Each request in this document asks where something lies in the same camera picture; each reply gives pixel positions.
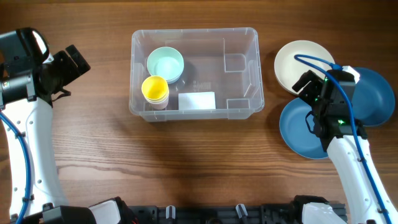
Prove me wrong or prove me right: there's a cream plate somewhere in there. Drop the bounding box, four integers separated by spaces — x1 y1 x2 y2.
274 40 335 95

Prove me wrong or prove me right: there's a blue plate front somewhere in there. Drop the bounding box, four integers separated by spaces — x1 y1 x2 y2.
279 98 328 159

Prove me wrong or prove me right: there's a dark blue plate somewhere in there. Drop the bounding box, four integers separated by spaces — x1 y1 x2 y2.
352 67 396 126

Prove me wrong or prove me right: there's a yellow plastic cup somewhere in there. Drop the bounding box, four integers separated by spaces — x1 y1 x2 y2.
141 76 169 102

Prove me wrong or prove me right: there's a mint green bowl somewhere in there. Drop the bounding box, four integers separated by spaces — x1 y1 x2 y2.
146 47 185 82

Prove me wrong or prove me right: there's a pink plastic cup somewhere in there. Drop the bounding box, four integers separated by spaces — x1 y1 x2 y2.
151 101 168 110

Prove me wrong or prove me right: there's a cream plastic cup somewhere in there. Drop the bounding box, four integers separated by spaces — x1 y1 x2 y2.
146 96 169 105

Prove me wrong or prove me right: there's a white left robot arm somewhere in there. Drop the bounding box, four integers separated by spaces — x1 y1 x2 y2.
1 45 139 223

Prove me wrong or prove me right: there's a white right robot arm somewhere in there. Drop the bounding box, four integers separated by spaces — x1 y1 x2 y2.
292 70 397 223

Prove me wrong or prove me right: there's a clear plastic storage bin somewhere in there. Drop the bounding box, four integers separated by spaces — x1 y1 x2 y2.
129 27 265 122

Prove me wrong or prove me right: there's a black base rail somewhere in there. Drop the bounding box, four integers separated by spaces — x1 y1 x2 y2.
129 203 348 224

